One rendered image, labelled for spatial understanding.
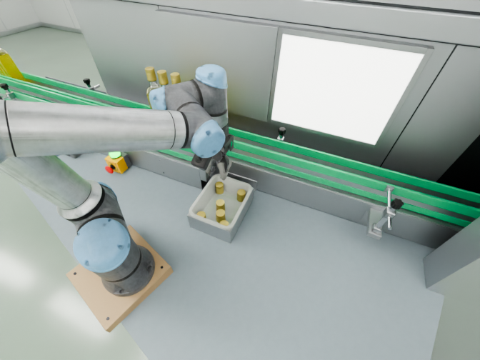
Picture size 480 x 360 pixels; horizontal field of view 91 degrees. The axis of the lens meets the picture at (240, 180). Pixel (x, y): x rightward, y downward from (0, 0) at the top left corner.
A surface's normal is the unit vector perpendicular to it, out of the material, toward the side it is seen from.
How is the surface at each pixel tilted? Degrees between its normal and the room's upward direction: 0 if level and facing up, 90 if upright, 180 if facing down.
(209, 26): 90
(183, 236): 0
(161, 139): 89
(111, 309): 5
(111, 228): 12
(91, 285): 5
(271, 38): 90
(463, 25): 90
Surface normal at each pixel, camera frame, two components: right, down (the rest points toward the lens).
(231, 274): 0.02, -0.69
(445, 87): -0.40, 0.66
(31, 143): 0.57, 0.62
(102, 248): 0.11, -0.53
